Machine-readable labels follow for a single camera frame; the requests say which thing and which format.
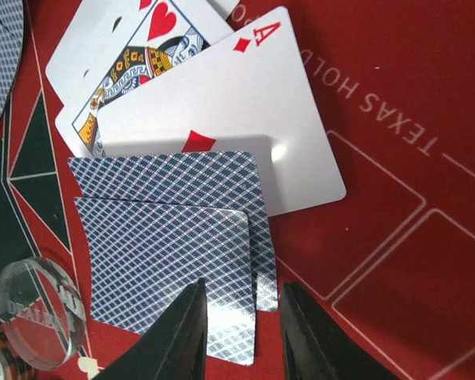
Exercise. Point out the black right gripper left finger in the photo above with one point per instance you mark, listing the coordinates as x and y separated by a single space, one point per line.
174 347

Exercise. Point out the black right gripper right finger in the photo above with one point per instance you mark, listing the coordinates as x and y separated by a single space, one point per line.
315 346

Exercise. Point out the blue card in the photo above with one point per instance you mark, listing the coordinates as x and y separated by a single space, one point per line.
227 180
142 255
12 23

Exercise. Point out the orange chip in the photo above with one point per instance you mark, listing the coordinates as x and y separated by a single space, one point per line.
12 366

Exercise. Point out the face up ace diamonds card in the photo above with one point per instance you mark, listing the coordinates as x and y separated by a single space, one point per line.
247 92

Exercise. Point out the face up queen hearts card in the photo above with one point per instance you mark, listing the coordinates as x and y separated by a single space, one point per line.
108 43

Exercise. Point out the round red black poker mat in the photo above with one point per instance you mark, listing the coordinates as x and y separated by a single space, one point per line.
394 261

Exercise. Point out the clear dealer button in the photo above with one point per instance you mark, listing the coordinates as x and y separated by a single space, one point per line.
41 312

